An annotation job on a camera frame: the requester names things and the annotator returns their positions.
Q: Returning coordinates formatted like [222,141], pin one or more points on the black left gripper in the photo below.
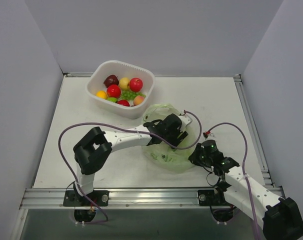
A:
[179,136]

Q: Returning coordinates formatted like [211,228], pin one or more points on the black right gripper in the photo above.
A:
[196,157]

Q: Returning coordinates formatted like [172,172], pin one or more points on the light green plastic bag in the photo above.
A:
[172,159]

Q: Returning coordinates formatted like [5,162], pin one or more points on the red apple from bag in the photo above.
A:
[136,84]

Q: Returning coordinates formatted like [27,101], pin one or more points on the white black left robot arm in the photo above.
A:
[92,151]

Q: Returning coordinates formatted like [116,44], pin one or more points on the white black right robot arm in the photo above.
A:
[279,218]

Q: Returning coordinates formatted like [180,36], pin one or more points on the small red fruit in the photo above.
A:
[123,102]

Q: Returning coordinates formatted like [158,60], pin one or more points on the green fruit in basket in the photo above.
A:
[112,99]

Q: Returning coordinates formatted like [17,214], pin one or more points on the orange fruit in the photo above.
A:
[102,94]

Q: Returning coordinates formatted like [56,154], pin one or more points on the small peach in basket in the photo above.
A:
[138,100]

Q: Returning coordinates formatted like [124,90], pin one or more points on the green grape bunch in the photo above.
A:
[130,95]

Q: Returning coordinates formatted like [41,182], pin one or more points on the yellow pear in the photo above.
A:
[124,84]

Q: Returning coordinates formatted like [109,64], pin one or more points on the bright red apple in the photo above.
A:
[114,91]

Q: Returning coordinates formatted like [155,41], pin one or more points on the dark red apple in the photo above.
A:
[111,80]

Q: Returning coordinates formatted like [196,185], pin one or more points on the white plastic basket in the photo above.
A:
[121,69]

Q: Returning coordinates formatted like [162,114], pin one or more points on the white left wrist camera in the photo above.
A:
[186,120]

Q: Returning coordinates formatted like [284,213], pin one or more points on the aluminium table frame rail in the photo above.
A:
[253,131]

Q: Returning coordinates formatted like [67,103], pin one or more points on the front aluminium mounting rail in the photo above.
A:
[118,198]

